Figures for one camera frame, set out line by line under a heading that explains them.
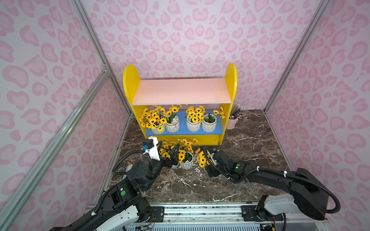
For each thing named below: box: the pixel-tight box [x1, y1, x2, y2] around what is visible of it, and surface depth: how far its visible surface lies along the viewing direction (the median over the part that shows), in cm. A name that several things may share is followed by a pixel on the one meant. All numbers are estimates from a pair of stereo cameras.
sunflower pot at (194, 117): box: [185, 105, 206, 132], surface depth 83 cm
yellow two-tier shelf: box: [123, 63, 238, 146], surface depth 84 cm
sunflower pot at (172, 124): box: [165, 104, 183, 133], surface depth 88 cm
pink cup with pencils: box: [226, 102, 244, 130], surface depth 105 cm
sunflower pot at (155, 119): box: [139, 105, 168, 135], surface depth 82 cm
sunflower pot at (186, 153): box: [177, 138, 199, 170], surface depth 86 cm
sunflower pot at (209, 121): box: [201, 106, 225, 133], surface depth 87 cm
